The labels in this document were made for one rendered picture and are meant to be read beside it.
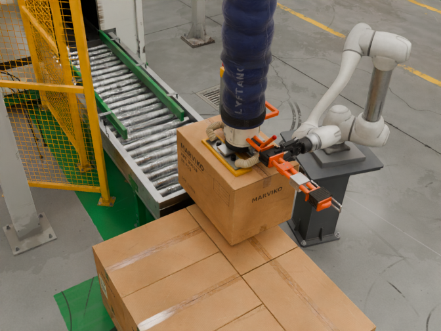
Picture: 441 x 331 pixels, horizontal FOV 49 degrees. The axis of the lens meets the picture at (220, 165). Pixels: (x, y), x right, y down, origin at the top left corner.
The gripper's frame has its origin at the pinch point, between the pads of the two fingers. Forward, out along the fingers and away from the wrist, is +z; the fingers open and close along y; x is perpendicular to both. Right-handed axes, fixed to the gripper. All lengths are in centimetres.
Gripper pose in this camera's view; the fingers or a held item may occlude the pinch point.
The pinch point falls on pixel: (273, 157)
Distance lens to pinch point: 233.2
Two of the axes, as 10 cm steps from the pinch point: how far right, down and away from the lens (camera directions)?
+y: -0.4, 7.7, 6.4
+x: -5.4, -5.5, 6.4
